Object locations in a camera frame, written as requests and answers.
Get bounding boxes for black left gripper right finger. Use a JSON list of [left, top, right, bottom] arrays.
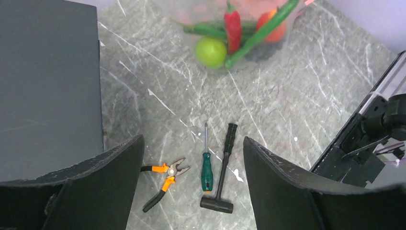
[[243, 137, 406, 230]]

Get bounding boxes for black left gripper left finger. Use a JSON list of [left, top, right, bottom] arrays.
[[0, 135, 145, 230]]

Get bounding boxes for green lime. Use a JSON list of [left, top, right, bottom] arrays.
[[194, 36, 227, 69]]

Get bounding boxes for red tomato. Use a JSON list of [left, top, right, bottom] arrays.
[[255, 9, 288, 44]]

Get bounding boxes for green cucumber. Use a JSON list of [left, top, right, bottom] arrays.
[[182, 20, 256, 43]]

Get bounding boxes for clear zip top bag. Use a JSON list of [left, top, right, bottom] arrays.
[[167, 0, 310, 71]]

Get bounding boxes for green chili pepper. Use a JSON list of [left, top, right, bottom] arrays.
[[224, 0, 299, 69]]

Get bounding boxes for red chili pepper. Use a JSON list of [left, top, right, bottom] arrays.
[[224, 0, 242, 55]]

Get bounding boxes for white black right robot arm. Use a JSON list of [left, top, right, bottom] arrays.
[[341, 93, 406, 161]]

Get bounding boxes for black hammer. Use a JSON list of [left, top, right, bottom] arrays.
[[200, 123, 238, 214]]

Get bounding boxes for green handled screwdriver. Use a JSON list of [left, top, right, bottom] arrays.
[[201, 123, 214, 193]]

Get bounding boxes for orange handled pliers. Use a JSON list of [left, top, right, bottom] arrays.
[[140, 157, 190, 213]]

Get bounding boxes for dark flat network switch box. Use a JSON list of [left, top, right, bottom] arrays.
[[0, 0, 104, 182]]

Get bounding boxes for aluminium frame rail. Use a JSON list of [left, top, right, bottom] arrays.
[[355, 51, 406, 115]]

